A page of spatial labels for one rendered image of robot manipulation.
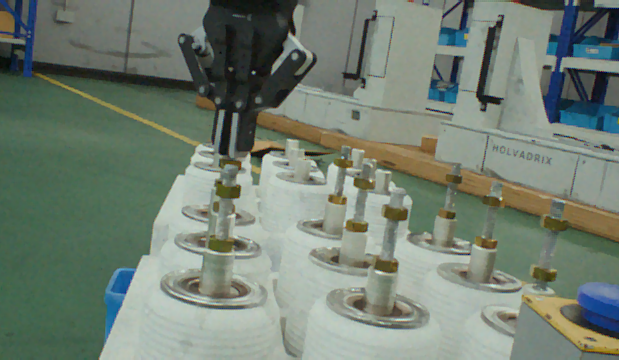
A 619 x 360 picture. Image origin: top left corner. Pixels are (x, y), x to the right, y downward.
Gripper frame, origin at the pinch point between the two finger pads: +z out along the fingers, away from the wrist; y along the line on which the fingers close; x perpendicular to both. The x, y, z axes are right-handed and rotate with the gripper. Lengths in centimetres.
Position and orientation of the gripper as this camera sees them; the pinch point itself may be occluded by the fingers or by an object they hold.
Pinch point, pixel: (233, 133)
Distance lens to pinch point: 62.2
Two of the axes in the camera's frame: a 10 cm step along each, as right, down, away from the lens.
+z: -1.5, 9.8, 1.5
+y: -8.5, -2.0, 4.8
